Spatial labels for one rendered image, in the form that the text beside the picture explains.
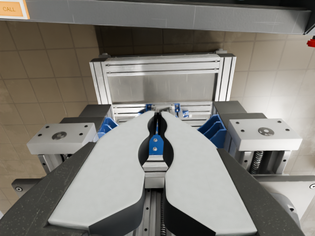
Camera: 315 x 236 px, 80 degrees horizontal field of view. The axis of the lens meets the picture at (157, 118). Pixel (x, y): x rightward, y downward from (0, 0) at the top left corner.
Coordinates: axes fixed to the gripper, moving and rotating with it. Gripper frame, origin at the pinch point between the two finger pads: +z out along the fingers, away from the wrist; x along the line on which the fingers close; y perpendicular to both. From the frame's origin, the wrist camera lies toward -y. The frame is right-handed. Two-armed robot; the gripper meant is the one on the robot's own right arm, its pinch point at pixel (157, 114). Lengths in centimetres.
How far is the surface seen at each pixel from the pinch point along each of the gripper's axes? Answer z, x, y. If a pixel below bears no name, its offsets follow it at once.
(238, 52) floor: 123, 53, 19
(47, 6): 27.7, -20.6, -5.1
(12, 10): 26.5, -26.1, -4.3
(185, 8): 27.8, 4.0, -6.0
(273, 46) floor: 123, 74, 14
